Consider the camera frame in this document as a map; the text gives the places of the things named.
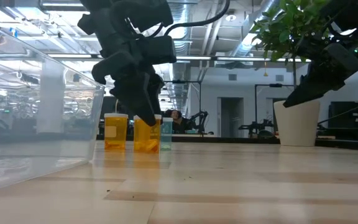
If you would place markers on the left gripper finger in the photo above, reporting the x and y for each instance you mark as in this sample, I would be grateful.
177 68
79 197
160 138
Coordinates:
158 90
135 93

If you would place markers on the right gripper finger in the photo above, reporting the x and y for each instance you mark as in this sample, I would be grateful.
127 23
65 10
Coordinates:
309 90

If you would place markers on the large orange pill bottle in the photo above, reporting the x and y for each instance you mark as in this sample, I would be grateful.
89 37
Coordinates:
116 137
141 137

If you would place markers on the green pill bottle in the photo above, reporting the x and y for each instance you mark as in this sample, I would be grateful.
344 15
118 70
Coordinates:
166 137

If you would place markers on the background black robot arm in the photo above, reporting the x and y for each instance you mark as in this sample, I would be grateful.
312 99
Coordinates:
200 116

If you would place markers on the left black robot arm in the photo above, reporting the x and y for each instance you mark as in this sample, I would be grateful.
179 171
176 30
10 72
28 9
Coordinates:
141 12

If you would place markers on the clear plastic bin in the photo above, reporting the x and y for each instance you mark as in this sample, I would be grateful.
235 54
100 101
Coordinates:
51 102

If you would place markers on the white plant pot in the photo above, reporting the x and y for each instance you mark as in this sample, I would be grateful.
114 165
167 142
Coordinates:
297 127

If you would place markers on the person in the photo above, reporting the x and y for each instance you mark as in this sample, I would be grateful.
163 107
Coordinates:
179 124

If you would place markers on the black cabinet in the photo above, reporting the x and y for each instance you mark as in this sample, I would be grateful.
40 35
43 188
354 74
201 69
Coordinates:
350 121

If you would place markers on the ceiling light strip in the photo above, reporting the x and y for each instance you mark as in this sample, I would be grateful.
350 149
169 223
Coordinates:
197 58

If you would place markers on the green leafy plant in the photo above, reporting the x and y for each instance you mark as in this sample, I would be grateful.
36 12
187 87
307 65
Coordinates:
284 34

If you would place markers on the background black robot station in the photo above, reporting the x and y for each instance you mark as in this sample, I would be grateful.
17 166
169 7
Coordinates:
259 127

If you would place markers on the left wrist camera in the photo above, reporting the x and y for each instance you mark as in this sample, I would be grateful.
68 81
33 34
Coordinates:
160 49

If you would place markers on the black aluminium table frame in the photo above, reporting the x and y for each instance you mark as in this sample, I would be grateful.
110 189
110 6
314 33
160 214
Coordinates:
228 140

